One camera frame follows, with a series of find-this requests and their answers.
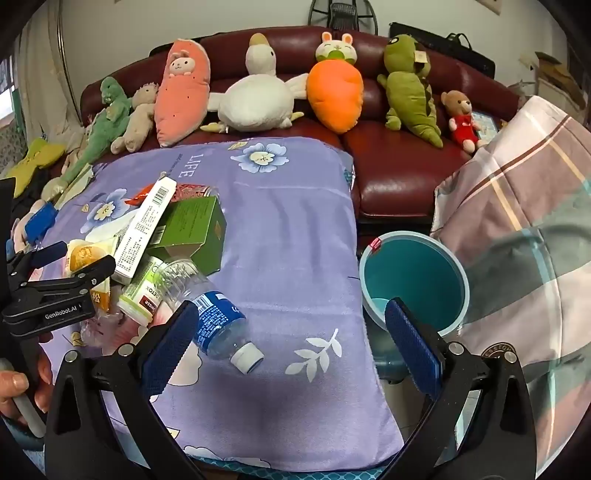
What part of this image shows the person's left hand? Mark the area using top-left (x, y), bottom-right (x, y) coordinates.
top-left (0, 353), bottom-right (54, 423)

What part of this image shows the fat green dinosaur plush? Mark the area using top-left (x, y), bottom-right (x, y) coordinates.
top-left (376, 34), bottom-right (444, 148)

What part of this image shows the yellow snack packet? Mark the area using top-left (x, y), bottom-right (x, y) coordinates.
top-left (90, 277), bottom-right (114, 315)

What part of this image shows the blue fabric object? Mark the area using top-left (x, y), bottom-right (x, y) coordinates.
top-left (25, 203), bottom-right (58, 245)

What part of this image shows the purple floral blanket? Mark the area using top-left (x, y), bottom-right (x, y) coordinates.
top-left (28, 138), bottom-right (407, 474)

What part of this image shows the slim green dinosaur plush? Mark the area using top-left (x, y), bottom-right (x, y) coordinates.
top-left (60, 76), bottom-right (132, 185)

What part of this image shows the brown teddy bear red outfit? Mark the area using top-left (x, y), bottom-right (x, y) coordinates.
top-left (440, 90), bottom-right (481, 154)

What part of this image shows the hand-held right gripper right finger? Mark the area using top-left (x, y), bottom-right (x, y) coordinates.
top-left (379, 298), bottom-right (539, 480)

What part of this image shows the clear plastic bag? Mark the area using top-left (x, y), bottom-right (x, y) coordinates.
top-left (79, 314), bottom-right (149, 348)

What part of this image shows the white paper sheet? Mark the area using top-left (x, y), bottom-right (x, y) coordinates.
top-left (111, 178), bottom-right (178, 284)

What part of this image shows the pink grey plaid blanket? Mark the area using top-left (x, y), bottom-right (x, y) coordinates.
top-left (431, 95), bottom-right (591, 480)

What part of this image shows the beige curtain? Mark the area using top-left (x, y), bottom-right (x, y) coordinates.
top-left (14, 0), bottom-right (70, 153)

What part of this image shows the dark red leather sofa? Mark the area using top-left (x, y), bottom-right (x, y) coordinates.
top-left (81, 25), bottom-right (522, 227)

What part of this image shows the teal plastic bin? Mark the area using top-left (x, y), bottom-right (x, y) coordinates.
top-left (359, 232), bottom-right (471, 337)

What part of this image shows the white green label canister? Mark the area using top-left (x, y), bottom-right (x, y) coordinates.
top-left (117, 256), bottom-right (174, 324)

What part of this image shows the black standing fan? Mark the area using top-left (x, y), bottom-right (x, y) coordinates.
top-left (308, 0), bottom-right (380, 35)

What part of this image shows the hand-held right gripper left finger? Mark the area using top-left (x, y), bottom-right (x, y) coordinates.
top-left (44, 299), bottom-right (206, 480)

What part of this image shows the orange carrot bunny plush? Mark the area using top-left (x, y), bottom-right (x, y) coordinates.
top-left (307, 31), bottom-right (365, 134)

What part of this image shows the beige bear plush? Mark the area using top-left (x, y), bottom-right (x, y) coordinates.
top-left (111, 83), bottom-right (160, 155)

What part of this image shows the black bag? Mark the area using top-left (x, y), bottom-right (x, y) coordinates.
top-left (389, 21), bottom-right (497, 77)

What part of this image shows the green cardboard box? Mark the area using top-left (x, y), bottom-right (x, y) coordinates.
top-left (145, 196), bottom-right (228, 273)

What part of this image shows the white duck plush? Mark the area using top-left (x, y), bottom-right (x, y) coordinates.
top-left (201, 33), bottom-right (309, 134)

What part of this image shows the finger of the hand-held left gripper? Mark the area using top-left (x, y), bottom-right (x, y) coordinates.
top-left (8, 255), bottom-right (117, 306)
top-left (7, 240), bottom-right (69, 283)

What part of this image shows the light blue picture book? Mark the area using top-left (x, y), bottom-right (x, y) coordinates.
top-left (471, 111), bottom-right (502, 144)

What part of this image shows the yellow star plush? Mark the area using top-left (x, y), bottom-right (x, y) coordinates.
top-left (0, 138), bottom-right (68, 199)

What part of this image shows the clear plastic water bottle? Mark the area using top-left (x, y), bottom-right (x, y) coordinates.
top-left (154, 258), bottom-right (265, 374)

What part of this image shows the blue plastic stool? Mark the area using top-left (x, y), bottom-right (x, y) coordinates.
top-left (372, 323), bottom-right (416, 385)

